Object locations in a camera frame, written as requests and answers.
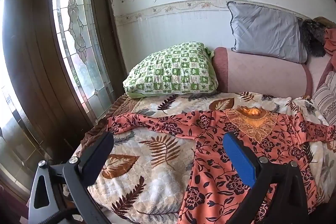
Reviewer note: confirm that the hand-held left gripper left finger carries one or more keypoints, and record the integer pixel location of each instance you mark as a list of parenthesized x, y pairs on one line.
[(101, 150)]

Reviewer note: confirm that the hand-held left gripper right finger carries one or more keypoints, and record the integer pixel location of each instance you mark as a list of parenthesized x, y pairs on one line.
[(240, 161)]

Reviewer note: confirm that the orange floral garment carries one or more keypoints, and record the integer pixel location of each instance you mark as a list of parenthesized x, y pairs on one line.
[(210, 174)]

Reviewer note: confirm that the leaf print quilted blanket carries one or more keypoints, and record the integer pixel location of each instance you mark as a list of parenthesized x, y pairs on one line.
[(147, 161)]

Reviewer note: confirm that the pink bolster cushion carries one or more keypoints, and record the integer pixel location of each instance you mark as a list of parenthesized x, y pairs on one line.
[(262, 74)]

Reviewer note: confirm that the green checkered pillow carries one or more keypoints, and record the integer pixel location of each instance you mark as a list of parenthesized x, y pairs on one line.
[(173, 71)]

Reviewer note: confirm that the striped pillow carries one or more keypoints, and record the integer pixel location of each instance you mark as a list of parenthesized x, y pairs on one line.
[(326, 98)]

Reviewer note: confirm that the wooden door with leaded glass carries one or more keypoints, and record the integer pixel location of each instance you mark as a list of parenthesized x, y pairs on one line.
[(34, 56)]

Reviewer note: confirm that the grey pillow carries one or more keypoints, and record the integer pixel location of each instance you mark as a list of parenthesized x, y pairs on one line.
[(265, 29)]

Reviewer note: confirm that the dark furry cloth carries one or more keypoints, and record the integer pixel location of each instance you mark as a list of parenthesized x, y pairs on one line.
[(312, 35)]

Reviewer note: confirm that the rust orange cloth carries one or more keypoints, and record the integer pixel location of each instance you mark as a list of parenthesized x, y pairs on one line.
[(330, 37)]

